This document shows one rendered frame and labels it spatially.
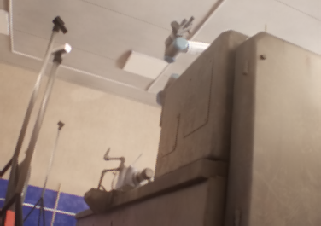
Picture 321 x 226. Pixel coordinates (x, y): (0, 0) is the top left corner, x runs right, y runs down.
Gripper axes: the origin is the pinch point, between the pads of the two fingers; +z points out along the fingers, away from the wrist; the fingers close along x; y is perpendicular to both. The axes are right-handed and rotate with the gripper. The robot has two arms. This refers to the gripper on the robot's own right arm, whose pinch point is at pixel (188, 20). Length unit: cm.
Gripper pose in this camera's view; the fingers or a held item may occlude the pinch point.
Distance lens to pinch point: 239.7
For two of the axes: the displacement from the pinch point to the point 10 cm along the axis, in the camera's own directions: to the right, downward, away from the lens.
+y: 5.0, 8.6, -1.2
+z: 3.5, -3.2, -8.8
